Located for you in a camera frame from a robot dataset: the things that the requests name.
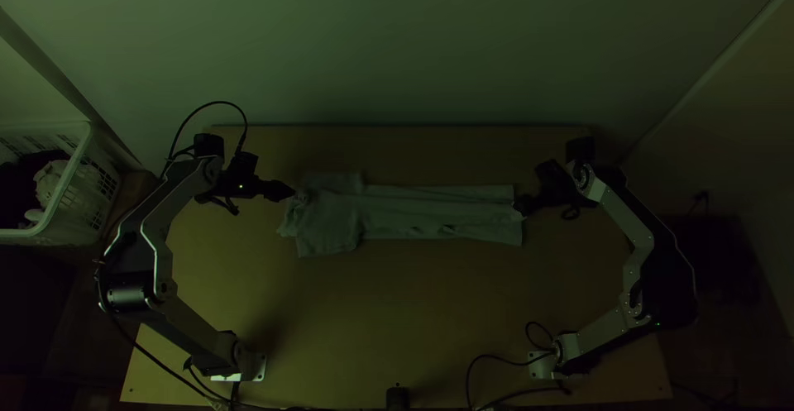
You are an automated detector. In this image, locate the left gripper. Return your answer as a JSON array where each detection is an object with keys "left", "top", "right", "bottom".
[{"left": 215, "top": 150, "right": 296, "bottom": 203}]

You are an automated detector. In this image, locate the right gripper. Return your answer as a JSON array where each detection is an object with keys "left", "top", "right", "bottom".
[{"left": 513, "top": 159, "right": 582, "bottom": 217}]

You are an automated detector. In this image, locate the grey t-shirt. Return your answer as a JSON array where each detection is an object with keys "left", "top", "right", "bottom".
[{"left": 276, "top": 171, "right": 528, "bottom": 259}]

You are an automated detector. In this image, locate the white laundry basket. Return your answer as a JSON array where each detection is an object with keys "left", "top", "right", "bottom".
[{"left": 0, "top": 122, "right": 122, "bottom": 246}]

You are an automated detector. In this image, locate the heap of clothes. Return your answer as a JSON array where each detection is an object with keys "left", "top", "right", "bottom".
[{"left": 0, "top": 149, "right": 70, "bottom": 230}]

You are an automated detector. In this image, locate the black cable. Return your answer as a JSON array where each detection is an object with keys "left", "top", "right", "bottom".
[
  {"left": 162, "top": 100, "right": 251, "bottom": 176},
  {"left": 464, "top": 321, "right": 573, "bottom": 411},
  {"left": 108, "top": 313, "right": 244, "bottom": 409}
]

